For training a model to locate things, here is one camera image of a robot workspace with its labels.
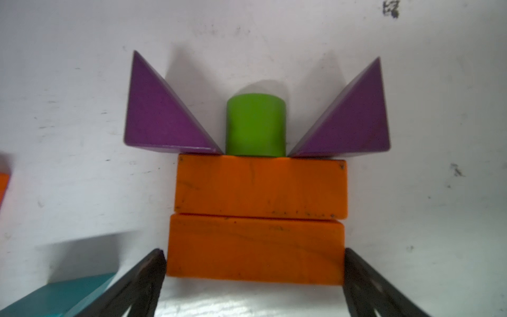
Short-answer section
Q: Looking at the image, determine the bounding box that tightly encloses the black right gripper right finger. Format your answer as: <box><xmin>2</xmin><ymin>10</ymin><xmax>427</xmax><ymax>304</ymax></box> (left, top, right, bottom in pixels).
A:
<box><xmin>343</xmin><ymin>248</ymin><xmax>429</xmax><ymax>317</ymax></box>

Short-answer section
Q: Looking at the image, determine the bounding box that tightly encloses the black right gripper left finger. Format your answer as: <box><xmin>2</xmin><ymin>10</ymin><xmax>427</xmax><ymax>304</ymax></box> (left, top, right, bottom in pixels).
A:
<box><xmin>78</xmin><ymin>248</ymin><xmax>166</xmax><ymax>316</ymax></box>

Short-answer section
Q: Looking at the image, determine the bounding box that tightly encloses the teal triangle block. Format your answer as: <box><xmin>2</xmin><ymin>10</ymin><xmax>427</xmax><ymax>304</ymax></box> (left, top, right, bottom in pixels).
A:
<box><xmin>1</xmin><ymin>273</ymin><xmax>115</xmax><ymax>316</ymax></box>

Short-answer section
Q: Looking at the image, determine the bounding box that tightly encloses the orange long block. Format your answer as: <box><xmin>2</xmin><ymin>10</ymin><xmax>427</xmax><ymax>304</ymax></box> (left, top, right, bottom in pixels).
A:
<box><xmin>0</xmin><ymin>173</ymin><xmax>10</xmax><ymax>205</ymax></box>
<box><xmin>166</xmin><ymin>214</ymin><xmax>345</xmax><ymax>285</ymax></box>

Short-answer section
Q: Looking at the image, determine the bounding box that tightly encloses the purple triangle block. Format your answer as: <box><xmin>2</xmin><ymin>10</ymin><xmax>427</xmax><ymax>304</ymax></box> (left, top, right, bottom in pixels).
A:
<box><xmin>124</xmin><ymin>51</ymin><xmax>223</xmax><ymax>155</ymax></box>
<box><xmin>289</xmin><ymin>58</ymin><xmax>391</xmax><ymax>158</ymax></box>

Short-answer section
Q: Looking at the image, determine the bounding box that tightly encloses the green round block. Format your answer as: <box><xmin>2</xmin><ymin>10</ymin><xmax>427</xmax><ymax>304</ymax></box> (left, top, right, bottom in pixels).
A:
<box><xmin>226</xmin><ymin>93</ymin><xmax>287</xmax><ymax>157</ymax></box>

